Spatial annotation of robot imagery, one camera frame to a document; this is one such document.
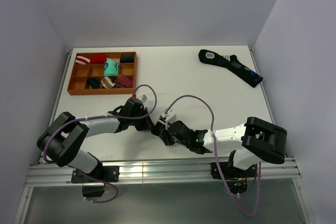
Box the maroon purple rolled sock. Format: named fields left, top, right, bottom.
left=117, top=75, right=133, bottom=88

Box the black blue patterned sock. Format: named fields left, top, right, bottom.
left=198, top=49, right=263, bottom=88

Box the red white striped rolled sock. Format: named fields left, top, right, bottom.
left=75, top=56, right=90, bottom=65

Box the black white-striped sock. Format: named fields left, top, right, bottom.
left=151, top=121, right=169, bottom=146

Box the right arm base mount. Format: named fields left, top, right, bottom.
left=211, top=162, right=257, bottom=180

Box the dark teal rolled sock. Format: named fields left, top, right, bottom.
left=87, top=78, right=101, bottom=89

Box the aluminium front rail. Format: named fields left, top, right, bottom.
left=25, top=157, right=301, bottom=187

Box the dark navy rolled sock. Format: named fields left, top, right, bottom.
left=120, top=54, right=135, bottom=63

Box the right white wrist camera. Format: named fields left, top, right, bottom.
left=158, top=109, right=177, bottom=129

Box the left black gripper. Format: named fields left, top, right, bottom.
left=129, top=107, right=155, bottom=132

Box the beige brown rolled sock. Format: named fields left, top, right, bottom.
left=101, top=76, right=117, bottom=89

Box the orange compartment tray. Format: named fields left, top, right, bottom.
left=67, top=51, right=137, bottom=95

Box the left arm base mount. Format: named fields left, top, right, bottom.
left=71, top=165, right=120, bottom=204

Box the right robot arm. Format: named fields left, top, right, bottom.
left=166, top=117, right=287, bottom=177

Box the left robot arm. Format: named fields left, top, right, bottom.
left=37, top=94, right=153, bottom=182

